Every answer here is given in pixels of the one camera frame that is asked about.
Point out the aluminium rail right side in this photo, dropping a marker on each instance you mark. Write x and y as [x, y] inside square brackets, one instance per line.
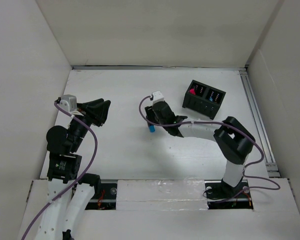
[269, 158]

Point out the blue cap highlighter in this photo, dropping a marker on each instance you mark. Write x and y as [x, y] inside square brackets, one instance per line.
[151, 128]

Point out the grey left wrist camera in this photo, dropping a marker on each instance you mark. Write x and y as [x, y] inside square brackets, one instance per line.
[67, 103]

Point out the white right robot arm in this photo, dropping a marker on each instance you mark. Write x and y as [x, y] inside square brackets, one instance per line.
[231, 137]

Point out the white foam block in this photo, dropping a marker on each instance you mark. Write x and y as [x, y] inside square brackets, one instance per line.
[161, 195]

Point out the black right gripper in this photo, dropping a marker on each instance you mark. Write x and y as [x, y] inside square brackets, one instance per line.
[150, 114]

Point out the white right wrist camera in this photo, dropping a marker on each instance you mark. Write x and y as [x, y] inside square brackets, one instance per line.
[156, 96]

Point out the pink cap highlighter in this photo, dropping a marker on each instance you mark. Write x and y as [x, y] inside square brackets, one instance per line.
[192, 91]

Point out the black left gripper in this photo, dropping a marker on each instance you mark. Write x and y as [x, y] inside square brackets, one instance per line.
[82, 108]

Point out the black desk organizer box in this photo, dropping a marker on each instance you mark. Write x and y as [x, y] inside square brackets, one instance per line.
[200, 102]

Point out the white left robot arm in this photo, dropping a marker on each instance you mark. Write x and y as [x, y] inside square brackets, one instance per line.
[68, 190]

